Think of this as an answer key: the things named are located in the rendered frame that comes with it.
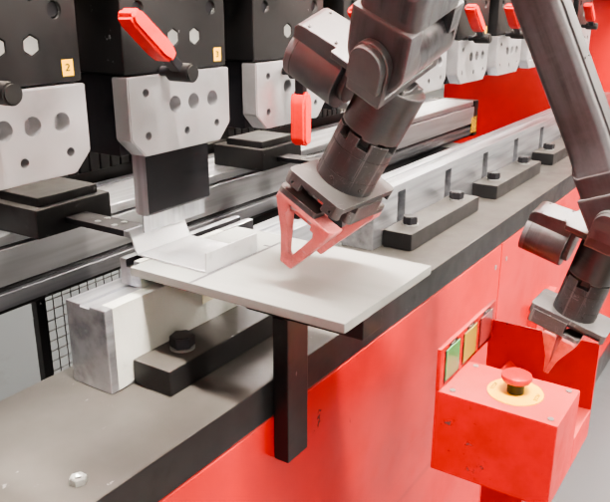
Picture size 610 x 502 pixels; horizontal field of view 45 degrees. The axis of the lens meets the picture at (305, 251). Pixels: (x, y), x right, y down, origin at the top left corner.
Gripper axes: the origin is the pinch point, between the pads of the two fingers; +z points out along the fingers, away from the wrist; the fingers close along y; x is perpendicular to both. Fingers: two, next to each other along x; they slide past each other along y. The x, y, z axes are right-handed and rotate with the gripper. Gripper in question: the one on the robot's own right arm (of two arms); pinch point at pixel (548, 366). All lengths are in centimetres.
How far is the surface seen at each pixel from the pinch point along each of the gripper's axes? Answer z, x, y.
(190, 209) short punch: -15, 34, 40
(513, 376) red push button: -1.9, 10.5, 2.3
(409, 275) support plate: -18.6, 31.2, 12.8
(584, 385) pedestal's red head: 3.0, -5.3, -5.0
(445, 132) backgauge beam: 2, -97, 60
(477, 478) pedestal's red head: 12.2, 14.2, 0.8
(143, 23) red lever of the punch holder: -37, 47, 38
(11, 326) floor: 136, -70, 202
